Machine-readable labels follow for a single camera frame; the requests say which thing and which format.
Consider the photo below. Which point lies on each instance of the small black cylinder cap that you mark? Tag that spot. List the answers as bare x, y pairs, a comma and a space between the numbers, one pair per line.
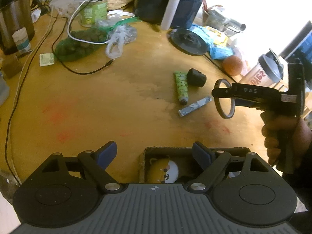
196, 78

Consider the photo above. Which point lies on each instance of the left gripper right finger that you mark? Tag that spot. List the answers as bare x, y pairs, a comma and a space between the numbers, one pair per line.
213, 163

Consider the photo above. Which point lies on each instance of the blue wet wipes pack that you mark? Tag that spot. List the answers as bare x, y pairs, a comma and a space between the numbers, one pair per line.
218, 52

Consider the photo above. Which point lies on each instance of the stainless electric kettle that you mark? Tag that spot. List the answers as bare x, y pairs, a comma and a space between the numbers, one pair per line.
15, 14

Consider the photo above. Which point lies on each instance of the bag of flatbread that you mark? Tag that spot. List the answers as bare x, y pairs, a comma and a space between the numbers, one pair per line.
119, 0

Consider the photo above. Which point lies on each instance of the clear bag of seeds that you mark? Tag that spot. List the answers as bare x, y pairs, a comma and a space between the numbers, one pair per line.
119, 32

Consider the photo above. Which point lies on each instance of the green hand cream tube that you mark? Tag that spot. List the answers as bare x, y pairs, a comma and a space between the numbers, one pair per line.
182, 87

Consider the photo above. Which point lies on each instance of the dark blue air fryer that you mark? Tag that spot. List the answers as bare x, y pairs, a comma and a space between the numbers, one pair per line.
168, 13

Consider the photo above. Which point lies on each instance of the silver foil stick packet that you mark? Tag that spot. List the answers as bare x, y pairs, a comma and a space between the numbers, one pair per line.
194, 106

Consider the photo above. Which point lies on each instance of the small green tea sachet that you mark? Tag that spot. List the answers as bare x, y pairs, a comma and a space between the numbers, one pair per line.
46, 59

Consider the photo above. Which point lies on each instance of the orange fruit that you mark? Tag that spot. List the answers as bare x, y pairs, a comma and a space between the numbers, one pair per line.
232, 65

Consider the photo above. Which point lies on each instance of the blue snack packet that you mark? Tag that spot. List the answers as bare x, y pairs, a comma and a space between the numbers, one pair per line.
207, 38

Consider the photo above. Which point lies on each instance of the cardboard box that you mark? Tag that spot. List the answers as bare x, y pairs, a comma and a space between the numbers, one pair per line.
188, 168

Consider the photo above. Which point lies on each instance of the yellow snack packet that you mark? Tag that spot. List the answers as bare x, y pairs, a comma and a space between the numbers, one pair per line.
215, 36

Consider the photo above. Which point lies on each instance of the person right hand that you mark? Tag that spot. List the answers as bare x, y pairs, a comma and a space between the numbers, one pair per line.
281, 131

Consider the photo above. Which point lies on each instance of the green label can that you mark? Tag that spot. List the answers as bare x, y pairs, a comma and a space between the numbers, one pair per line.
93, 12

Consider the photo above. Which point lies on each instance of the black kettle base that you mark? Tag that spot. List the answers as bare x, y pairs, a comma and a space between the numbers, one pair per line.
188, 42

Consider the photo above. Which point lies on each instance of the wall monitor screen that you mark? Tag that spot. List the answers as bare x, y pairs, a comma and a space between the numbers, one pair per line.
300, 48

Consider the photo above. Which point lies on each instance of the white plastic jar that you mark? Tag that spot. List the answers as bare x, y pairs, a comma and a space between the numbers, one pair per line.
233, 174

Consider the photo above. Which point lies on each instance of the green net bag of nuts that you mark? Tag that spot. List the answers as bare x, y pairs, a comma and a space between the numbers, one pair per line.
71, 50

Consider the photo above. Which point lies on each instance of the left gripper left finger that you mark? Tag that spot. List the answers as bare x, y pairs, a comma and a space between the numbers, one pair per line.
95, 163

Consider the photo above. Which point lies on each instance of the clear shaker bottle grey lid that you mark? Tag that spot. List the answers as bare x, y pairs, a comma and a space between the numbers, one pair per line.
267, 72

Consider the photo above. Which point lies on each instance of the container with foil roll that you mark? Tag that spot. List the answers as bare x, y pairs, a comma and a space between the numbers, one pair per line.
218, 17

